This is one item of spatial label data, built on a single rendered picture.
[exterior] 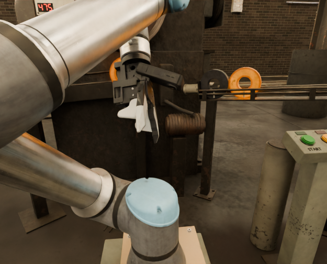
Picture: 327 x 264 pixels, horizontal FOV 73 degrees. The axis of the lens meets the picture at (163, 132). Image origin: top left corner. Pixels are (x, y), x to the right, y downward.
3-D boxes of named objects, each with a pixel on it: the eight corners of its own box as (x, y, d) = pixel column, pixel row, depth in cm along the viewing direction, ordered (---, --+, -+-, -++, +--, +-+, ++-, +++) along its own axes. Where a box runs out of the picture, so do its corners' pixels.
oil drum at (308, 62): (272, 108, 354) (283, 48, 323) (307, 107, 361) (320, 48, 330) (298, 119, 298) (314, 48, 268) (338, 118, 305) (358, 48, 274)
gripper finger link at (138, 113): (116, 135, 45) (123, 108, 51) (145, 131, 44) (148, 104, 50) (110, 124, 43) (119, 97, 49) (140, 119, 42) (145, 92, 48)
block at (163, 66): (158, 102, 144) (158, 63, 136) (170, 101, 145) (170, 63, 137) (160, 106, 134) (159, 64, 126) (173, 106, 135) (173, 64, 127)
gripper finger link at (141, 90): (139, 118, 48) (143, 96, 54) (147, 117, 47) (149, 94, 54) (132, 100, 44) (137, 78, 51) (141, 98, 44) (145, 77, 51)
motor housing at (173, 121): (164, 187, 151) (165, 111, 133) (196, 185, 154) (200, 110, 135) (167, 199, 139) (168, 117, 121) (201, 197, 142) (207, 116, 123)
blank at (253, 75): (229, 67, 116) (228, 68, 113) (262, 65, 108) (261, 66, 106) (229, 97, 120) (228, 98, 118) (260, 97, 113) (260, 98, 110)
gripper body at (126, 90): (125, 114, 57) (122, 72, 60) (157, 109, 56) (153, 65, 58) (113, 106, 50) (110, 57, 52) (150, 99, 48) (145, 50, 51)
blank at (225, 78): (201, 69, 123) (199, 70, 120) (229, 67, 116) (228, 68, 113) (202, 98, 128) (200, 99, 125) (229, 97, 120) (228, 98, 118)
